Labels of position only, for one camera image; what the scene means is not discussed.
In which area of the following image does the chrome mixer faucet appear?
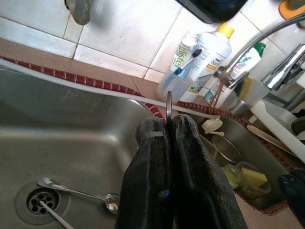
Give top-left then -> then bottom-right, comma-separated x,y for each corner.
262,44 -> 305,113

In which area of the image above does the stainless steel sink basin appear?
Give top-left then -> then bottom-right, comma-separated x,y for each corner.
0,66 -> 167,229
197,114 -> 301,210

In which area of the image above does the yellow plastic holder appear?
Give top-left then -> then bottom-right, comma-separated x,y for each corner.
278,0 -> 305,20

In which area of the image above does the white detergent bottle yellow cap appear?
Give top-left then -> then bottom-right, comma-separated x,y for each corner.
180,22 -> 235,102

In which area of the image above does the clear plastic cup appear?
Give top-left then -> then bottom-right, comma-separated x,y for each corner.
156,70 -> 193,105

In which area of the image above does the dark blue wall tray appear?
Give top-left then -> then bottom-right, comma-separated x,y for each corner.
175,0 -> 248,24

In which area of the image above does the white bottle green cap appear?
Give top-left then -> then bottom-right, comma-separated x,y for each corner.
204,42 -> 267,110

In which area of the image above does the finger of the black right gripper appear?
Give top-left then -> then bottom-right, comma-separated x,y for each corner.
280,168 -> 305,222

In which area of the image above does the cream wooden spatula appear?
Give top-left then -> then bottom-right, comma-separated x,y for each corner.
246,125 -> 298,156

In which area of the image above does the white plastic straw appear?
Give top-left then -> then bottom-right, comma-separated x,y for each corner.
39,200 -> 71,229

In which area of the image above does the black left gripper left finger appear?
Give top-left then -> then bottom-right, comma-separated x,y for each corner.
115,116 -> 176,229

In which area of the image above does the chrome gooseneck faucet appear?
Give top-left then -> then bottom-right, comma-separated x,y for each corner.
213,14 -> 305,91

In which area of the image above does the yellow dish sponge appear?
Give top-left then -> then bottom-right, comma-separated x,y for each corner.
240,167 -> 268,188

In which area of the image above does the blue white toothbrush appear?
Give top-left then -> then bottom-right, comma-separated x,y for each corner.
164,47 -> 203,91

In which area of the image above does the white sink plug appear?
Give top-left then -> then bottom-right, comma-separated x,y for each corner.
202,115 -> 224,137

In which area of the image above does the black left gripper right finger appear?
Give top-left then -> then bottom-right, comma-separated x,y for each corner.
168,114 -> 248,229

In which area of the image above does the steel pot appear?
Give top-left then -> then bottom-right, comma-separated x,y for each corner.
212,135 -> 243,167

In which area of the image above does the steel spoon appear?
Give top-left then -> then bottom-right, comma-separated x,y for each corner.
164,90 -> 173,127
36,177 -> 121,212

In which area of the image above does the steel wall tap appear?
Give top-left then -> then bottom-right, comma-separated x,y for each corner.
64,0 -> 91,26

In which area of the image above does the white toothpaste tube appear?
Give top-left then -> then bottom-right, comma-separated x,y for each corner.
170,33 -> 200,79

